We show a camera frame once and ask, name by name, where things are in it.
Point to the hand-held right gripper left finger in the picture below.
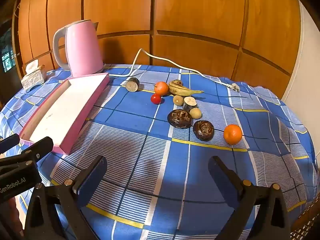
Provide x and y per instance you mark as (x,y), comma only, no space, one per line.
(92,180)

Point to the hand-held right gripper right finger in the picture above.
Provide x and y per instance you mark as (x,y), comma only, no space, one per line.
(220,177)

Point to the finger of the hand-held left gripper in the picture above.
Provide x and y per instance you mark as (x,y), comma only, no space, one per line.
(42,146)
(10,142)

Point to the pink cardboard tray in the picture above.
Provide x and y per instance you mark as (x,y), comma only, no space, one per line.
(62,110)

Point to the orange tangerine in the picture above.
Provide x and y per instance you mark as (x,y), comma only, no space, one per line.
(232,134)
(161,88)

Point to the brown kiwi fruit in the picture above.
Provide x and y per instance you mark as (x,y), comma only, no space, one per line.
(195,113)

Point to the sugarcane piece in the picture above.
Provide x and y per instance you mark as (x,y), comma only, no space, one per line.
(189,102)
(132,85)

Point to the tan longan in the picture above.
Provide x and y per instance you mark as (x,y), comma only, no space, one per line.
(177,100)

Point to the spotted ripe banana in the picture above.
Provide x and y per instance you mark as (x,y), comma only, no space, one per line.
(180,88)

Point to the red cherry tomato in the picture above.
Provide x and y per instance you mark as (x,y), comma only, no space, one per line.
(156,99)

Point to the blue plaid tablecloth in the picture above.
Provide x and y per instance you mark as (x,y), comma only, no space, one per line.
(140,150)

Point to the white ornate tissue box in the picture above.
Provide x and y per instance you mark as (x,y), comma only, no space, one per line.
(33,78)

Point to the pink electric kettle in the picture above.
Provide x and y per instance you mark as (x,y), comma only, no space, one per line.
(82,50)

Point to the wooden panelled wardrobe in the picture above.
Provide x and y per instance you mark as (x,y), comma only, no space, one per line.
(195,10)

